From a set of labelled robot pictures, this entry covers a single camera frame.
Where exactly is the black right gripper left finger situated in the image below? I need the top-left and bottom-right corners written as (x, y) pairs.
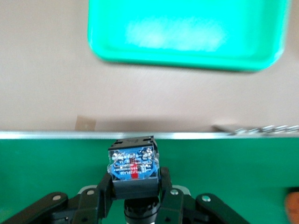
top-left (2, 172), bottom-right (115, 224)

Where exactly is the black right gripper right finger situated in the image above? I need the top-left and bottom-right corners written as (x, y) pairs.
top-left (156, 167), bottom-right (250, 224)

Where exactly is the green push button switch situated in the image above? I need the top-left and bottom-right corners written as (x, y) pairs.
top-left (107, 136), bottom-right (162, 224)

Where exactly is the orange 4680 battery cylinder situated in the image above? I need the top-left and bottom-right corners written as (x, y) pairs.
top-left (285, 192), bottom-right (299, 215)

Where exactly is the green belt conveyor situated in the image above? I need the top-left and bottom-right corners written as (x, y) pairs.
top-left (0, 125), bottom-right (299, 224)

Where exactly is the brown tape piece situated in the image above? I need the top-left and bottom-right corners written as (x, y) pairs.
top-left (75, 115), bottom-right (97, 130)

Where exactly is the green plastic tray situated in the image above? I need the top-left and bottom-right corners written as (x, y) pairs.
top-left (87, 0), bottom-right (292, 73)

